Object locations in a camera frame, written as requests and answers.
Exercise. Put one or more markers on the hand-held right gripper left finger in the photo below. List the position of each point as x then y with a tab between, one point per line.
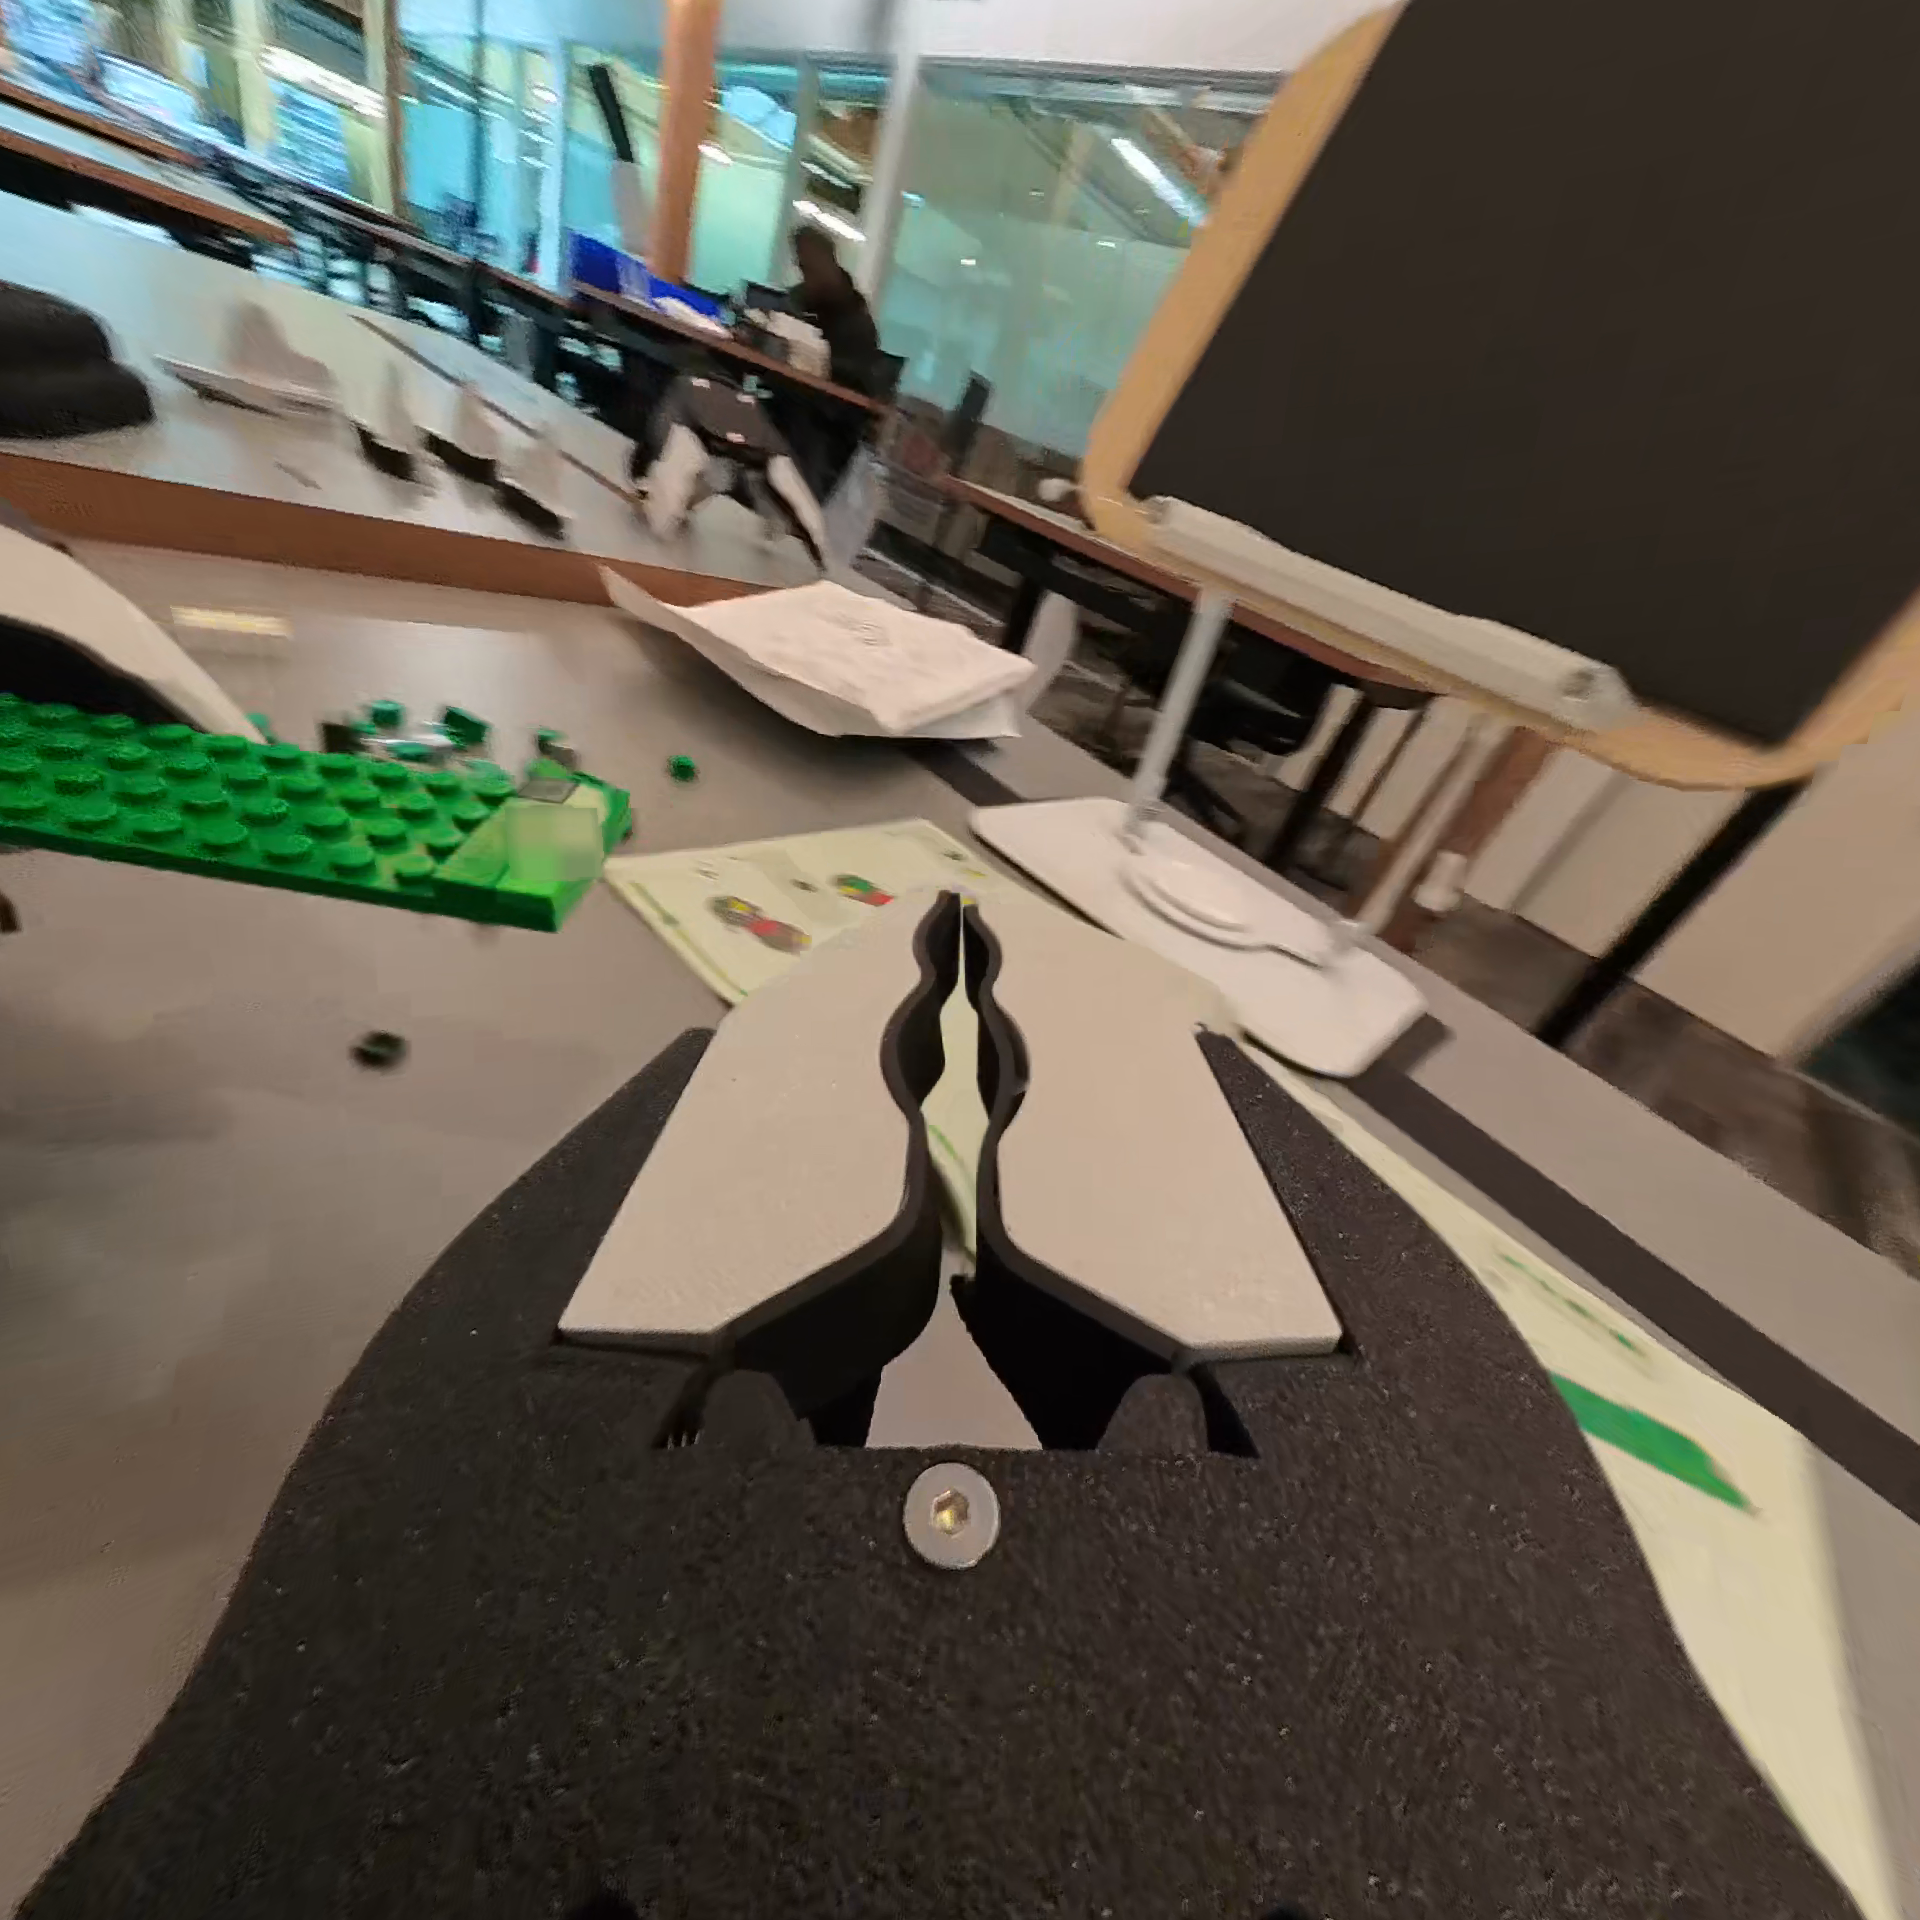
766	1172

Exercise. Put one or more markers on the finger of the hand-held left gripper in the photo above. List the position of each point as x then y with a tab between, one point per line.
107	646

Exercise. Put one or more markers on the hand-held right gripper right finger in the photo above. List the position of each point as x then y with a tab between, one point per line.
1155	1172

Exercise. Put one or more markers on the green studded brick plate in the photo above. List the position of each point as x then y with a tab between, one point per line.
270	813

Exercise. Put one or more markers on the grey desk with brown edge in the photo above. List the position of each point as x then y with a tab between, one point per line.
301	496

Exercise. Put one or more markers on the building instruction booklet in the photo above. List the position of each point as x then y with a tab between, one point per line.
751	886

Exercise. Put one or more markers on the black dome-shaped object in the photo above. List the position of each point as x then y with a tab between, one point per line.
61	362

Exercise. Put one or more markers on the grey wedge plate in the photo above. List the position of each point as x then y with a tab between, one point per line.
472	439
540	487
394	430
256	367

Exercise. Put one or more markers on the scatter of small green bricks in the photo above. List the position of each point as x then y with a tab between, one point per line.
452	736

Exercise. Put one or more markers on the tiny dark green tile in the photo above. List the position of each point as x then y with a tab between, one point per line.
381	1048

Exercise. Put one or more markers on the idle black gripper device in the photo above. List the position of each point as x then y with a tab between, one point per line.
722	452

